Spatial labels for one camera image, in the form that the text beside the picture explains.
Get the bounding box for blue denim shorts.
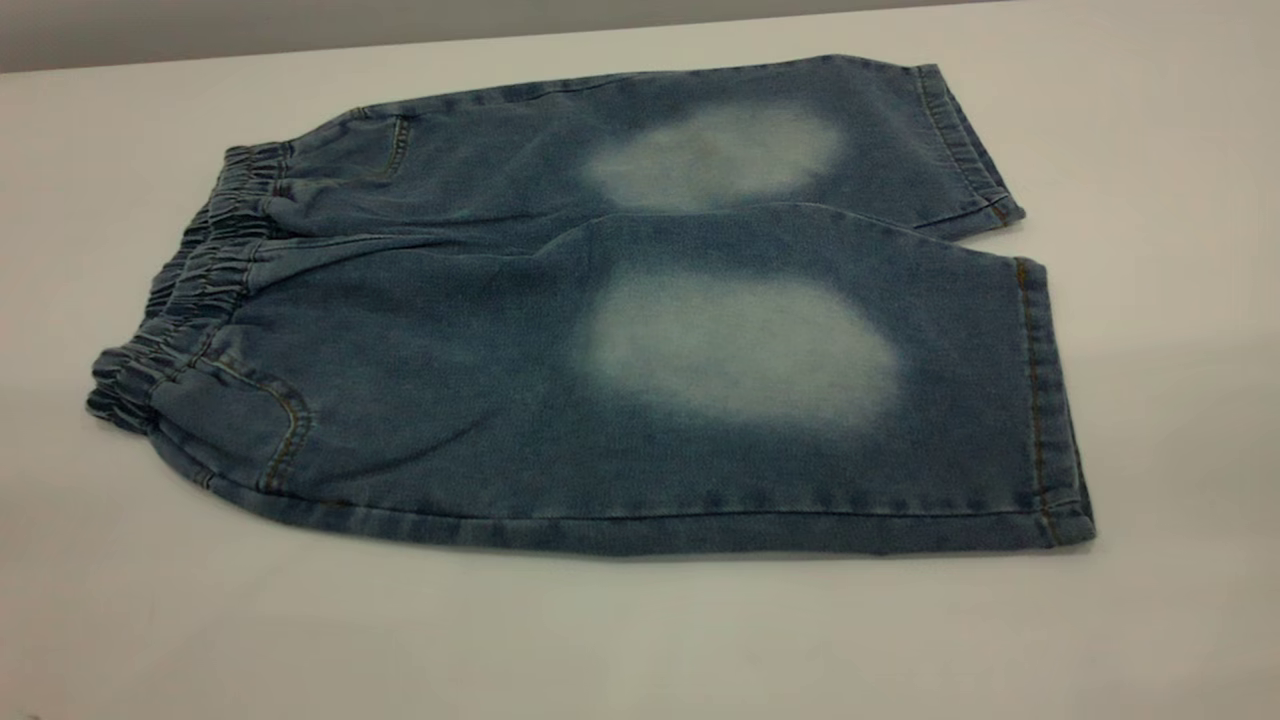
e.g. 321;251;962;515
85;53;1098;557

